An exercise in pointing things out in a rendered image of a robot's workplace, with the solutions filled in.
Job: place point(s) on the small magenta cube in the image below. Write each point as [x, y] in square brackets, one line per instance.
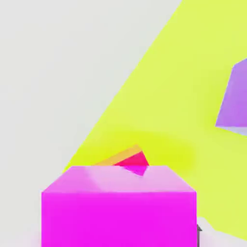
[118, 218]

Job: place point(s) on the large yellow box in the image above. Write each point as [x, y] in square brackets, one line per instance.
[173, 86]

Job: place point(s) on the small red cube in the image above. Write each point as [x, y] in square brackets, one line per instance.
[133, 159]

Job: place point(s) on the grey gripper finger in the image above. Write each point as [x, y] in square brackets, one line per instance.
[207, 236]

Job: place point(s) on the small purple cube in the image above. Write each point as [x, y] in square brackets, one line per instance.
[234, 100]

